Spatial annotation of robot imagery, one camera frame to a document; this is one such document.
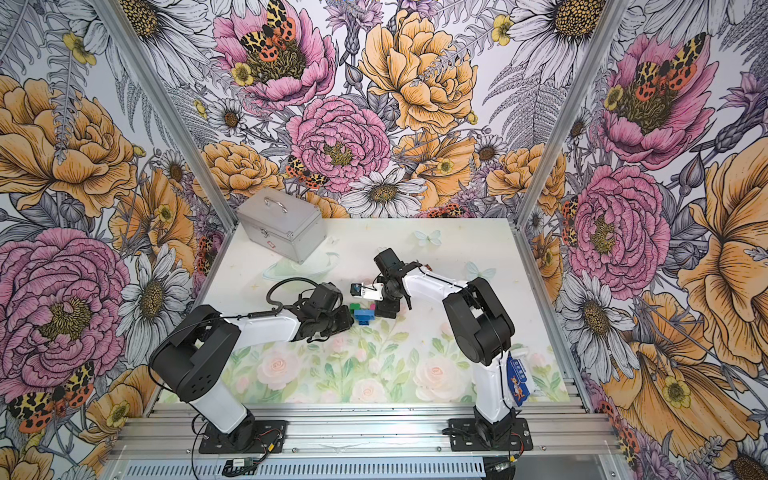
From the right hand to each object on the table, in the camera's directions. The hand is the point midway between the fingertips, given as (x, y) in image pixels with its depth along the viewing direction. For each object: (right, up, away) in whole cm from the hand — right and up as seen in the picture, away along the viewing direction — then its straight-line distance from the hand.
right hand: (384, 302), depth 96 cm
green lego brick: (-10, -1, 0) cm, 10 cm away
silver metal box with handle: (-33, +26, +6) cm, 42 cm away
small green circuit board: (-32, -33, -25) cm, 52 cm away
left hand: (-10, -7, -3) cm, 13 cm away
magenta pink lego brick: (-4, -1, +1) cm, 4 cm away
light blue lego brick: (-6, -4, -3) cm, 8 cm away
